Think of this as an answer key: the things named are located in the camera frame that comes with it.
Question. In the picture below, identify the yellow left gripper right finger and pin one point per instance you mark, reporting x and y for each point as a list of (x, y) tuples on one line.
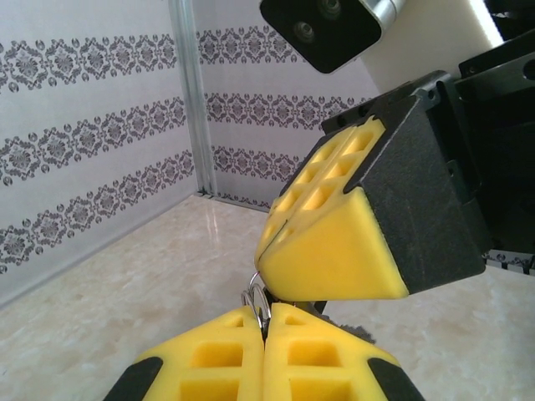
[(322, 367)]

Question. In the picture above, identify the aluminium frame post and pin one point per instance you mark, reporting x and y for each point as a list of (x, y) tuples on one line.
[(192, 92)]

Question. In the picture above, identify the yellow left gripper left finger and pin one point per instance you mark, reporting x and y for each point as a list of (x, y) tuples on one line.
[(217, 367)]

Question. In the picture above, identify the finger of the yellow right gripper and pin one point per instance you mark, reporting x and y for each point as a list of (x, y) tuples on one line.
[(355, 250), (309, 167)]

